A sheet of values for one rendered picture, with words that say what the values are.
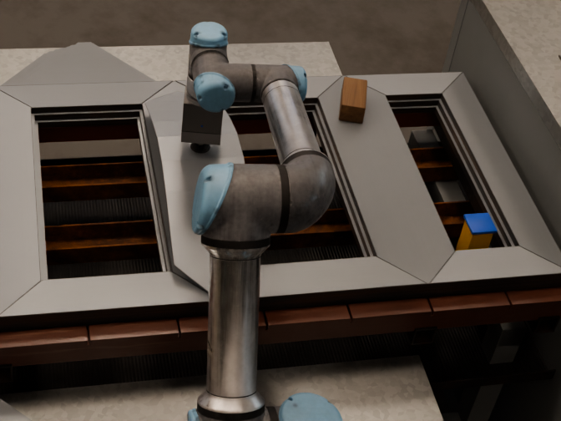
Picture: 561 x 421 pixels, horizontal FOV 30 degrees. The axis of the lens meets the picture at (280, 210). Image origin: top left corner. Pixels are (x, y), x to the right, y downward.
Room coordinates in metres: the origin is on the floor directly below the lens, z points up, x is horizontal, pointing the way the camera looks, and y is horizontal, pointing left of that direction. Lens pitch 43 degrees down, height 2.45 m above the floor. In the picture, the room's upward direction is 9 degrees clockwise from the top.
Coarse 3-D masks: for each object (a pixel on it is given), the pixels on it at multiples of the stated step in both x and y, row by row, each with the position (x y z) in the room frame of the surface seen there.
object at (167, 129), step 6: (222, 120) 1.88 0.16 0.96; (228, 120) 1.88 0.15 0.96; (156, 126) 1.81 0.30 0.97; (162, 126) 1.82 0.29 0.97; (168, 126) 1.82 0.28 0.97; (174, 126) 1.82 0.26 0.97; (180, 126) 1.83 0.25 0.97; (222, 126) 1.85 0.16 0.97; (228, 126) 1.85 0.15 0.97; (234, 126) 1.85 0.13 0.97; (156, 132) 1.78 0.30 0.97; (162, 132) 1.79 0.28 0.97; (168, 132) 1.79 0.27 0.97; (174, 132) 1.79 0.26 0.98; (180, 132) 1.80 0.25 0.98; (222, 132) 1.82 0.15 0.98; (228, 132) 1.82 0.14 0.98; (234, 132) 1.82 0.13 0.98
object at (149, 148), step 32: (160, 96) 2.06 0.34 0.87; (416, 96) 2.23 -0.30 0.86; (32, 128) 1.88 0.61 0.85; (320, 128) 2.07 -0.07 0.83; (448, 128) 2.15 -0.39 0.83; (160, 160) 1.82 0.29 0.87; (160, 192) 1.71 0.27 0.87; (352, 192) 1.81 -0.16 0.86; (480, 192) 1.92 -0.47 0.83; (160, 224) 1.63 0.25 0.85; (352, 224) 1.74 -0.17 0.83; (160, 256) 1.55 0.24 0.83; (384, 288) 1.53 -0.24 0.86; (416, 288) 1.55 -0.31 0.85; (448, 288) 1.57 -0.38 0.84; (480, 288) 1.60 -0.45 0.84; (512, 288) 1.62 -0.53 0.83; (0, 320) 1.29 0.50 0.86; (32, 320) 1.31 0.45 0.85; (64, 320) 1.33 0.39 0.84; (96, 320) 1.35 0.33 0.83; (128, 320) 1.36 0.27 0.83
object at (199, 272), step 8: (176, 264) 1.47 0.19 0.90; (184, 264) 1.47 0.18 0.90; (192, 264) 1.48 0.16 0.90; (200, 264) 1.48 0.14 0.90; (208, 264) 1.49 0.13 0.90; (184, 272) 1.46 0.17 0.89; (192, 272) 1.46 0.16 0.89; (200, 272) 1.47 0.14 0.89; (208, 272) 1.47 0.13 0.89; (200, 280) 1.45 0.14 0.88; (208, 280) 1.45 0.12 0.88; (208, 288) 1.44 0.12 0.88
